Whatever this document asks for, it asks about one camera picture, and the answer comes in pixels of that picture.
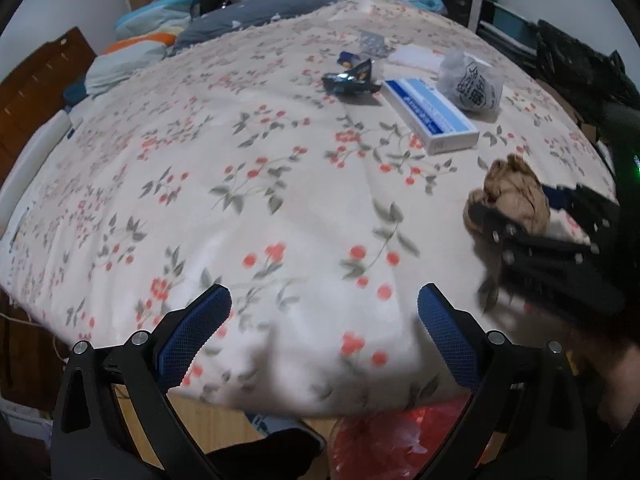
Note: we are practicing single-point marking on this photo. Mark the floral blanket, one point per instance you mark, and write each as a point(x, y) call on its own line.
point(250, 185)

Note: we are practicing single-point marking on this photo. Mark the dark grey printed pillow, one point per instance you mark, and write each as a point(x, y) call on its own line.
point(250, 17)

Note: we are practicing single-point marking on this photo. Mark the person's left leg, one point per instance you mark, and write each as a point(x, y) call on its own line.
point(265, 455)

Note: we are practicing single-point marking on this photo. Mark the black jacket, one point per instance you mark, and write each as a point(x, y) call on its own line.
point(575, 65)

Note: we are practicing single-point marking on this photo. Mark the wooden headboard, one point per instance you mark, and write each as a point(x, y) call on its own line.
point(35, 95)

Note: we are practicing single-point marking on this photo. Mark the dark foil snack wrapper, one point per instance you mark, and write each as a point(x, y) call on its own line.
point(350, 82)

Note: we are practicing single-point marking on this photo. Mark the brown paper ball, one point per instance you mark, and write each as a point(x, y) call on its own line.
point(515, 190)

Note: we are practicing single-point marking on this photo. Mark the silver blister pack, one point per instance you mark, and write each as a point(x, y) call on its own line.
point(374, 44)

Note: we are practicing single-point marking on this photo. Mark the person's right forearm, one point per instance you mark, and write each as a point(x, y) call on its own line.
point(620, 385)

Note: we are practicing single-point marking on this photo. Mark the red bin with plastic liner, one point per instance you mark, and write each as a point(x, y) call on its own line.
point(390, 440)

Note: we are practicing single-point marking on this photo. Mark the white metal rack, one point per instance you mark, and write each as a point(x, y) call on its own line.
point(500, 22)

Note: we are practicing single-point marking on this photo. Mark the small blue wrapper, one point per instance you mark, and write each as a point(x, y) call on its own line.
point(346, 58)

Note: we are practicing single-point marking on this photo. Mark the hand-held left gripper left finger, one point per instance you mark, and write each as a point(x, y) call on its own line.
point(200, 330)

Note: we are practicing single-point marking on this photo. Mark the white tissue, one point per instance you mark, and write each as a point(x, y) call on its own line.
point(415, 56)

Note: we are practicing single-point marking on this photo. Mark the blue and white carton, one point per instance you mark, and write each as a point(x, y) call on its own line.
point(430, 115)

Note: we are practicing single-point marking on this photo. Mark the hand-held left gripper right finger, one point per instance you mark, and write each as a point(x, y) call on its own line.
point(445, 330)

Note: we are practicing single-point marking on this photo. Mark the crumpled white plastic bag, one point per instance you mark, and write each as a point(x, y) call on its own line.
point(470, 85)

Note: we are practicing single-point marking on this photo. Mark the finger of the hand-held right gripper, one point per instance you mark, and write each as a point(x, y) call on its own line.
point(590, 210)
point(545, 270)

